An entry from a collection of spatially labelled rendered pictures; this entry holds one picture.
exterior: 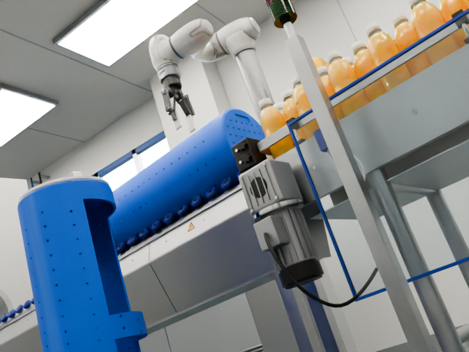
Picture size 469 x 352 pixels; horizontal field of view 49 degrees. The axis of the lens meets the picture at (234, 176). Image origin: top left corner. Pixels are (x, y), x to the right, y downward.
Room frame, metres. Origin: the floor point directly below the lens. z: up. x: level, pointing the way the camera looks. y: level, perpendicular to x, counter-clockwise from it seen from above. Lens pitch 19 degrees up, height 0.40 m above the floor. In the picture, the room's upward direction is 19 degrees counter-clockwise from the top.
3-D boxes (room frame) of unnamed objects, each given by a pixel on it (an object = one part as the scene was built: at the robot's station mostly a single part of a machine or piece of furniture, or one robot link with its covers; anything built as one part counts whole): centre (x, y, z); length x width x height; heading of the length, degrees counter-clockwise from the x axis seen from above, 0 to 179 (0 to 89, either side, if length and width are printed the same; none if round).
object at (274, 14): (1.16, -0.25, 1.18); 0.06 x 0.06 x 0.05
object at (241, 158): (1.48, -0.07, 0.95); 0.10 x 0.07 x 0.10; 145
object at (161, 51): (1.85, 0.11, 1.66); 0.13 x 0.11 x 0.16; 65
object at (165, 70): (1.86, 0.12, 1.55); 0.09 x 0.09 x 0.06
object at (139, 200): (1.96, 0.27, 1.09); 0.88 x 0.28 x 0.28; 55
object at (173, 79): (1.86, 0.12, 1.47); 0.08 x 0.07 x 0.09; 145
